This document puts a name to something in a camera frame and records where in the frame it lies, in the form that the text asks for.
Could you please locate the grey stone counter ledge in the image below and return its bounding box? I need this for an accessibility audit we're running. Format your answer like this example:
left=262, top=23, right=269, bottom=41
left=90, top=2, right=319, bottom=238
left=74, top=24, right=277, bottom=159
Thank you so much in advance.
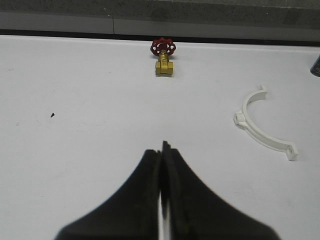
left=0, top=0, right=320, bottom=42

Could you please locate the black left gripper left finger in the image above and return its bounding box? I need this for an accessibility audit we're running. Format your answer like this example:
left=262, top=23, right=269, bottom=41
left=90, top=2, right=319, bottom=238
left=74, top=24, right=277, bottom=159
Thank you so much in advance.
left=56, top=150, right=161, bottom=240

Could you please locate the black cylindrical capacitor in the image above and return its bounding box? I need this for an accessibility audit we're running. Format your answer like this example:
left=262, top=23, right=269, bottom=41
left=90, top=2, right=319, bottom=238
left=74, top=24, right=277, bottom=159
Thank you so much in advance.
left=310, top=56, right=320, bottom=77

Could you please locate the brass valve red handle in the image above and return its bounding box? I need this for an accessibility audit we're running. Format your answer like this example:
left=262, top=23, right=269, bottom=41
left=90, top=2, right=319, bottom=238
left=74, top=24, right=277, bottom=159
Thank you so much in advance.
left=150, top=37, right=176, bottom=75

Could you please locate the white half pipe clamp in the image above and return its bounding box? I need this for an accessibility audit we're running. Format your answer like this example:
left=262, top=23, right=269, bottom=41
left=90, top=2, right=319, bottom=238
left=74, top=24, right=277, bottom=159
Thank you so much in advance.
left=233, top=84, right=299, bottom=161

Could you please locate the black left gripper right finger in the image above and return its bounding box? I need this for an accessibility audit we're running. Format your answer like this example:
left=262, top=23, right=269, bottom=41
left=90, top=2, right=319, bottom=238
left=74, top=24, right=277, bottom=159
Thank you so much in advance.
left=160, top=141, right=279, bottom=240

